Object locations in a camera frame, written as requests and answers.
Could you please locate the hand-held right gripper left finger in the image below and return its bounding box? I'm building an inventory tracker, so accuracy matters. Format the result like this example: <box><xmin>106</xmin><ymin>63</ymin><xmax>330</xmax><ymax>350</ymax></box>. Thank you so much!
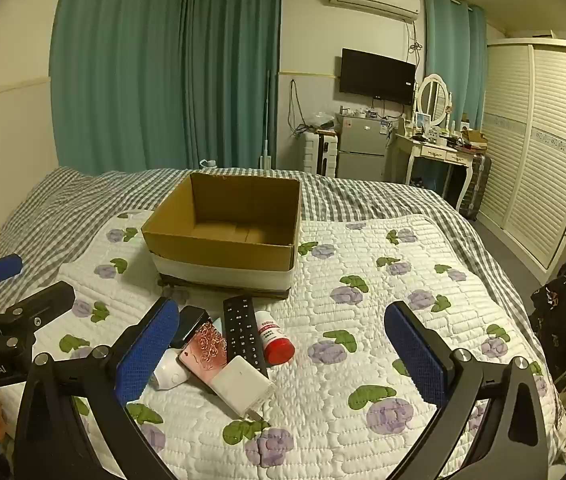
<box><xmin>13</xmin><ymin>298</ymin><xmax>181</xmax><ymax>480</ymax></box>

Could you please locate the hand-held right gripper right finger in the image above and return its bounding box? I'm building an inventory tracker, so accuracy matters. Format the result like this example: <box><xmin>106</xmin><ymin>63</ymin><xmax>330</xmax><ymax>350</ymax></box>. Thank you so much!
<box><xmin>384</xmin><ymin>301</ymin><xmax>550</xmax><ymax>480</ymax></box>

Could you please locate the small white round bottle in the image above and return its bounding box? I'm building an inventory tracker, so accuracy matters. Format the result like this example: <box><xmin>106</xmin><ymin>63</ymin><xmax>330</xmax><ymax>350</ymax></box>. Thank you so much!
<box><xmin>149</xmin><ymin>347</ymin><xmax>190</xmax><ymax>391</ymax></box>

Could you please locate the black rectangular case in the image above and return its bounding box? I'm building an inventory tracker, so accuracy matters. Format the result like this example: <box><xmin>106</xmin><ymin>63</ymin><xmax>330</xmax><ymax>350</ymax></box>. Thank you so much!
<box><xmin>169</xmin><ymin>306</ymin><xmax>212</xmax><ymax>350</ymax></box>

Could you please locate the pink floral phone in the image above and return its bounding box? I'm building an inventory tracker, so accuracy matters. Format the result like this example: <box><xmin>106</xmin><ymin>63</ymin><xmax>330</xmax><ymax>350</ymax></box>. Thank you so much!
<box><xmin>178</xmin><ymin>321</ymin><xmax>229</xmax><ymax>395</ymax></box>

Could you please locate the black remote control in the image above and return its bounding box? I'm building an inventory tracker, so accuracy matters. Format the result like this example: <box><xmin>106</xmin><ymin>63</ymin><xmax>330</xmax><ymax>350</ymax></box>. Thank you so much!
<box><xmin>222</xmin><ymin>296</ymin><xmax>270</xmax><ymax>379</ymax></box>

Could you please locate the white power bank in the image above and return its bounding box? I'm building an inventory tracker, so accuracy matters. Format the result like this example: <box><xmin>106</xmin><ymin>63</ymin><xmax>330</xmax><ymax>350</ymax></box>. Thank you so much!
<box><xmin>211</xmin><ymin>355</ymin><xmax>277</xmax><ymax>419</ymax></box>

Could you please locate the cardboard box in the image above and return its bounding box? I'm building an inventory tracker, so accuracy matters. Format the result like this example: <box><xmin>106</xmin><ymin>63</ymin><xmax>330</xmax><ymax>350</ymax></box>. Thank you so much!
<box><xmin>141</xmin><ymin>171</ymin><xmax>303</xmax><ymax>302</ymax></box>

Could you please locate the white bottle with red cap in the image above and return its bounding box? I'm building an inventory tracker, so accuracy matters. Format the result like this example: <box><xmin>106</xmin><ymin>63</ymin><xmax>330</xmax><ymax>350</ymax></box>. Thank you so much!
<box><xmin>254</xmin><ymin>310</ymin><xmax>296</xmax><ymax>366</ymax></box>

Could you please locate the white floral quilt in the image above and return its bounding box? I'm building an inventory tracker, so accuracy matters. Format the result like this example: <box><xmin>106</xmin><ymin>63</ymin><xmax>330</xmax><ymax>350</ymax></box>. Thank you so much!
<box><xmin>0</xmin><ymin>208</ymin><xmax>562</xmax><ymax>480</ymax></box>

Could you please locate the dark suitcase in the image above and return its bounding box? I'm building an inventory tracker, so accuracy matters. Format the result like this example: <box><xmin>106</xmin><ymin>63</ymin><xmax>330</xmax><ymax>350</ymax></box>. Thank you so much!
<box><xmin>460</xmin><ymin>152</ymin><xmax>493</xmax><ymax>222</ymax></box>

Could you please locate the white dressing table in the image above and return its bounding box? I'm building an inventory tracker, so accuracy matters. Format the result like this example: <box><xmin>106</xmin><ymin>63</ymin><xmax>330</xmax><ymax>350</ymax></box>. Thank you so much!
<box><xmin>394</xmin><ymin>131</ymin><xmax>480</xmax><ymax>212</ymax></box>

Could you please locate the silver small fridge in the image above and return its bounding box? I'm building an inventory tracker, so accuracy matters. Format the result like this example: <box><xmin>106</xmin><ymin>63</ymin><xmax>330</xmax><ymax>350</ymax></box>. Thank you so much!
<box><xmin>335</xmin><ymin>113</ymin><xmax>392</xmax><ymax>181</ymax></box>

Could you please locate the white oil heater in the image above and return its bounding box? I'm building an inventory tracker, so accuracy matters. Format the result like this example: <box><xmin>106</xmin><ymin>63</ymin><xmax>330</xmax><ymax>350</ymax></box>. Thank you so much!
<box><xmin>302</xmin><ymin>130</ymin><xmax>340</xmax><ymax>177</ymax></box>

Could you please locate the wide teal curtain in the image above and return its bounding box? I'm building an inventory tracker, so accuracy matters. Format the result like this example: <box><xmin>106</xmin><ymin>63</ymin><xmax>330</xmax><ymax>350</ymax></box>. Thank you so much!
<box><xmin>50</xmin><ymin>0</ymin><xmax>190</xmax><ymax>177</ymax></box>

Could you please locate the white louvred wardrobe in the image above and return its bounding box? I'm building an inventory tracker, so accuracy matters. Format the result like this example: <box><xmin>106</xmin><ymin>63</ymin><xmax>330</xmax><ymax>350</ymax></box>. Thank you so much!
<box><xmin>477</xmin><ymin>37</ymin><xmax>566</xmax><ymax>286</ymax></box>

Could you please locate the white oval vanity mirror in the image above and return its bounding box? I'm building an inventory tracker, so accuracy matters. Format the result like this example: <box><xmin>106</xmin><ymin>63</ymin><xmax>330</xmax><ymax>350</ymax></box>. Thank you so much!
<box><xmin>414</xmin><ymin>74</ymin><xmax>453</xmax><ymax>129</ymax></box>

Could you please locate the white mop pole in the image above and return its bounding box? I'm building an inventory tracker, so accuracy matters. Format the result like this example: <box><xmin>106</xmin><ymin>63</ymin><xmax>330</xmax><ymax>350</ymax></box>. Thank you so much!
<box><xmin>260</xmin><ymin>67</ymin><xmax>274</xmax><ymax>171</ymax></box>

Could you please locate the narrow teal curtain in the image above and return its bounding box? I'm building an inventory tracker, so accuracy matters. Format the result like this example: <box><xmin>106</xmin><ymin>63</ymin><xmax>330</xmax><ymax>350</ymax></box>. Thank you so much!
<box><xmin>423</xmin><ymin>0</ymin><xmax>488</xmax><ymax>137</ymax></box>

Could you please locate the black wall cable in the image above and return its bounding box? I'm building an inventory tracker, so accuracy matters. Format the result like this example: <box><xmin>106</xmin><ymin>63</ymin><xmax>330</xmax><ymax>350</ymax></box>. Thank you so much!
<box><xmin>287</xmin><ymin>78</ymin><xmax>310</xmax><ymax>137</ymax></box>

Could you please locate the black wall television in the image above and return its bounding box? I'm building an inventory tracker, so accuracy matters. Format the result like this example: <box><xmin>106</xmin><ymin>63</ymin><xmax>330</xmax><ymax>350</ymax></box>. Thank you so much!
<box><xmin>339</xmin><ymin>48</ymin><xmax>417</xmax><ymax>107</ymax></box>

